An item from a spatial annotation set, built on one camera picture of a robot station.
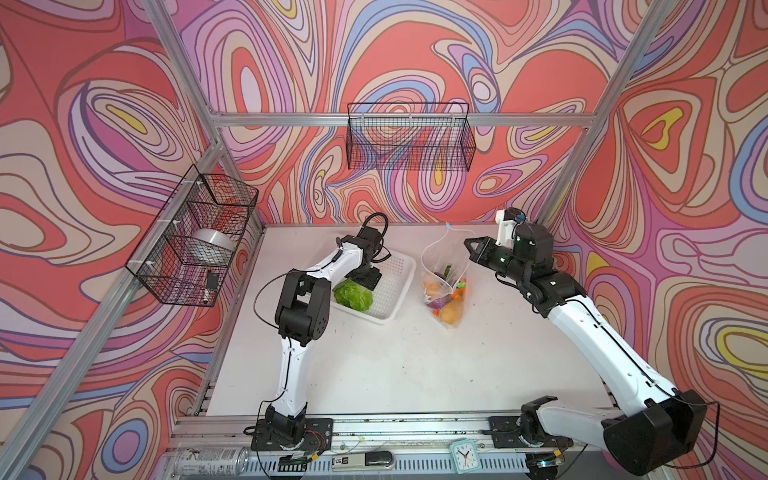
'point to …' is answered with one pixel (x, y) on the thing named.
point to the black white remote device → (363, 461)
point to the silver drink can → (210, 462)
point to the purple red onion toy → (438, 303)
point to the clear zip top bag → (445, 264)
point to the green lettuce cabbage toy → (353, 295)
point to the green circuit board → (287, 464)
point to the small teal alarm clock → (465, 456)
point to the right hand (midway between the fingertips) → (465, 247)
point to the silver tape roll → (212, 242)
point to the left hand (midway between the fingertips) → (365, 277)
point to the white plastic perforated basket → (392, 298)
